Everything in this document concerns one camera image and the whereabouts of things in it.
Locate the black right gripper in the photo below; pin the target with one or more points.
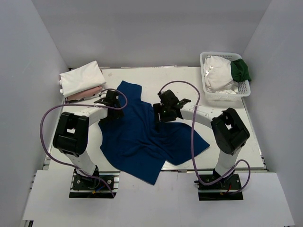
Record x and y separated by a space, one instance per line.
157 109

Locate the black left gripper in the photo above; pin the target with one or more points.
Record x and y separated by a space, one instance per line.
118 114

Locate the blue t shirt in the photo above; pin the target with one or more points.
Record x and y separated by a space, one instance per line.
132 144

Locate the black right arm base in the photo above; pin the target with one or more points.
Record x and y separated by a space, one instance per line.
226 191

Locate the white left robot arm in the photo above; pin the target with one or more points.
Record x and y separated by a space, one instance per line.
72 132

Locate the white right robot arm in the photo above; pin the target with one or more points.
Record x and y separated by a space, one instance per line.
229 130

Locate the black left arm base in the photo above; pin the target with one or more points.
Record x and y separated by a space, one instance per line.
88 188

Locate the folded pink t shirt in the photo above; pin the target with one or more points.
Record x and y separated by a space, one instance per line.
84 94

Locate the folded white t shirt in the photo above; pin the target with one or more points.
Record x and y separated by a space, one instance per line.
81 79

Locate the white t shirt in basket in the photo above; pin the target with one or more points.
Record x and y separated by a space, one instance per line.
218 75

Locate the white plastic basket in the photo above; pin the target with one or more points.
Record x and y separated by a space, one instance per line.
243 87

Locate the dark green t shirt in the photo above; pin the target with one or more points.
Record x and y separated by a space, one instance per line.
240 71

